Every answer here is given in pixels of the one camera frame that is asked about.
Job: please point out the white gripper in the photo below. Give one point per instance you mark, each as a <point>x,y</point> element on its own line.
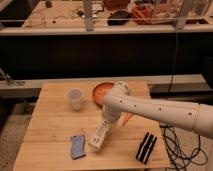
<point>111,116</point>

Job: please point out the white bottle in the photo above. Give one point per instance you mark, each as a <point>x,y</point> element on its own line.
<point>100,134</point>

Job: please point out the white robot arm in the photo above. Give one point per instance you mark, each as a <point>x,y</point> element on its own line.
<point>186,115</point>

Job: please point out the orange carrot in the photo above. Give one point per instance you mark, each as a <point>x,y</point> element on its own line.
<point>126,118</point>

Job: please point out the orange bowl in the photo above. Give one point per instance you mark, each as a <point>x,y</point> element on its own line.
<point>100,91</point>

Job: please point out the translucent plastic cup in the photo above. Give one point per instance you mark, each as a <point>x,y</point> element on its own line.
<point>75,98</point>

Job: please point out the black white striped object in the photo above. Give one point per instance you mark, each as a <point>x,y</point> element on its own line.
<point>146,148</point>

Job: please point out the wooden table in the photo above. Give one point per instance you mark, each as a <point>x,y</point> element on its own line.
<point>46,145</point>

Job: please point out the black object on bench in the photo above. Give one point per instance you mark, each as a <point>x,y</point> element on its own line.
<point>119,17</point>

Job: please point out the orange basket background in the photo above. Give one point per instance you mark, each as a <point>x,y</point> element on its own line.
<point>141,15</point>

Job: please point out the grey metal post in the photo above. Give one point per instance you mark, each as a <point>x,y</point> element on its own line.
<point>87,4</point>

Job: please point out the metal clamp on rail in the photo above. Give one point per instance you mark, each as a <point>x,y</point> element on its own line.
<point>9,80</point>

